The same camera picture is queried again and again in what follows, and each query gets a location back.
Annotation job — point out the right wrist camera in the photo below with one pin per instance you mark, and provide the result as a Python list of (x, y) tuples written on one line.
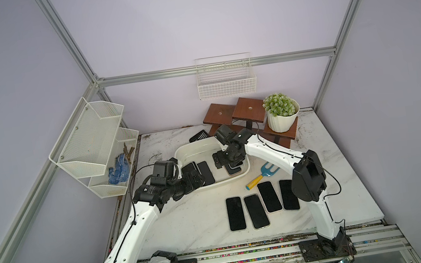
[(224, 134)]

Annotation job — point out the white mesh two-tier shelf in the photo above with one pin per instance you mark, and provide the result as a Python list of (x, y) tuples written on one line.
[(89, 144)]

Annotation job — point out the clear case phone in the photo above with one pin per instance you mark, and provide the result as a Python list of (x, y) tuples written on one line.
[(236, 217)]

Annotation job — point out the white case phone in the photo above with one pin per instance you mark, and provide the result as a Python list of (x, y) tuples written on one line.
[(205, 171), (191, 173)]

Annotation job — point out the blue cloth in shelf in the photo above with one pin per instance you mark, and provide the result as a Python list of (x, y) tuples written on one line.
[(120, 172)]

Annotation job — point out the brown wooden tiered stand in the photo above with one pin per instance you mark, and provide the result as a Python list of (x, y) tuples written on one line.
[(248, 113)]

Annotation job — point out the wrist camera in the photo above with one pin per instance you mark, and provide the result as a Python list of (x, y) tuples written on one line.
[(224, 134), (165, 172)]

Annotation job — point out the white pot green plant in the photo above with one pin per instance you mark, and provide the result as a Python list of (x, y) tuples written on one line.
[(282, 112)]

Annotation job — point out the light blue case phone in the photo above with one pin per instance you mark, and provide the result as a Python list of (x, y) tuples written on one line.
[(269, 196)]

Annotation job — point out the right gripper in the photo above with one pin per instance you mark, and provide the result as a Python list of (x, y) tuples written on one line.
[(219, 156)]

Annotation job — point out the dark phone bottom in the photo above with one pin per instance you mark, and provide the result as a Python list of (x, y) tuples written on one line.
[(232, 170)]

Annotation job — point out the white plastic storage box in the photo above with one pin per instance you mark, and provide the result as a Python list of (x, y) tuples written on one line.
[(203, 150)]

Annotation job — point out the white wire wall basket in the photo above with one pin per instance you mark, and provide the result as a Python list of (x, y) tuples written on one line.
[(225, 76)]

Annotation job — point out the black plastic scoop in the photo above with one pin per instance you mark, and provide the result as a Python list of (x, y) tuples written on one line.
[(203, 134)]

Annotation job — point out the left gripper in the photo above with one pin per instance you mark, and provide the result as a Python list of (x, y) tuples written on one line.
[(189, 186)]

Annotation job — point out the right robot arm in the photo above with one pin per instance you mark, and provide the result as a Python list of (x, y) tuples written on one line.
[(308, 178)]

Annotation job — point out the pink case phone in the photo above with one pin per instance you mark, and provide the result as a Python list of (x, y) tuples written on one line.
[(256, 211)]

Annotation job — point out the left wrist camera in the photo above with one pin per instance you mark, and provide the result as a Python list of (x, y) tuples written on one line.
[(165, 172)]

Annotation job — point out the blue yellow garden rake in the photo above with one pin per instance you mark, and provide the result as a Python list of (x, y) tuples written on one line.
[(268, 169)]

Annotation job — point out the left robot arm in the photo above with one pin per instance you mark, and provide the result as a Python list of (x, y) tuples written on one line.
[(147, 203)]

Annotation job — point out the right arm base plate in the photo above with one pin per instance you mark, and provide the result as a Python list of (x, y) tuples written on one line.
[(320, 249)]

